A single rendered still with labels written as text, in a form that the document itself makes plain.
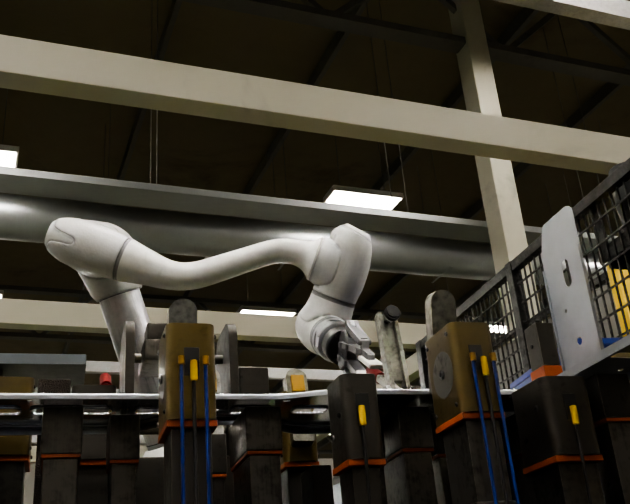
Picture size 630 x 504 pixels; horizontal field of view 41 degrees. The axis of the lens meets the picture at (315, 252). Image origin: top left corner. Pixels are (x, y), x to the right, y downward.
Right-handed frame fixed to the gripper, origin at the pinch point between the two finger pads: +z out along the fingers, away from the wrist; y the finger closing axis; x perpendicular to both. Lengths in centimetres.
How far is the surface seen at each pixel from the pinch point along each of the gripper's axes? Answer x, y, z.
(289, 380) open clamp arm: -18.9, 1.5, 12.6
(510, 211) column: 435, -12, -734
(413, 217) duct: 336, -30, -784
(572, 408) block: 7, 10, 54
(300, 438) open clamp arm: -18.3, -5.8, 20.0
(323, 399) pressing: -19.9, 5.3, 34.7
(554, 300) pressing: 26.5, 17.3, 16.5
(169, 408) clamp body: -43, 10, 51
